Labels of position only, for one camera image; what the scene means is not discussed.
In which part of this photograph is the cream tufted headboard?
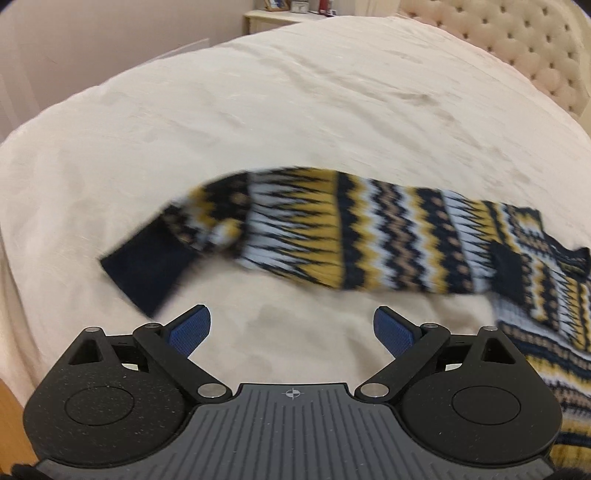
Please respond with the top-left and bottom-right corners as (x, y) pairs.
(399, 0), (591, 118)

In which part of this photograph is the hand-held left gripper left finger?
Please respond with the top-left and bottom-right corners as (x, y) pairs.
(65, 304), (232, 402)

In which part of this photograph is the cream nightstand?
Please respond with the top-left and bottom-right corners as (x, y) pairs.
(244, 9), (334, 36)

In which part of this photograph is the navy yellow patterned knit sweater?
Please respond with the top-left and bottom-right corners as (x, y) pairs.
(100, 166), (591, 462)

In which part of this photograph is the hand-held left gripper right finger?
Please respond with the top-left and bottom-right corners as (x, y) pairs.
(355, 305), (525, 401)

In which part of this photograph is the cream bed blanket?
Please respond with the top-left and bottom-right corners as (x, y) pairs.
(0, 14), (591, 462)

